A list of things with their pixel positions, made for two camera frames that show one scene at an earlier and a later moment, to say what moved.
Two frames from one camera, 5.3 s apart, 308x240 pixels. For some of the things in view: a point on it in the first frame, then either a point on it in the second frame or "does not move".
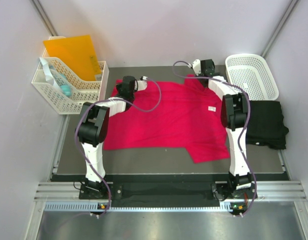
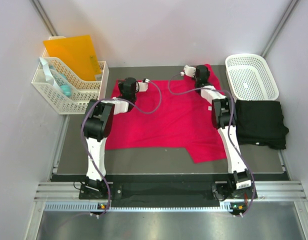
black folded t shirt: [266, 126] does not move
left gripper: [118, 86] does not move
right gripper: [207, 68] → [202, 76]
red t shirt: [169, 115] does not move
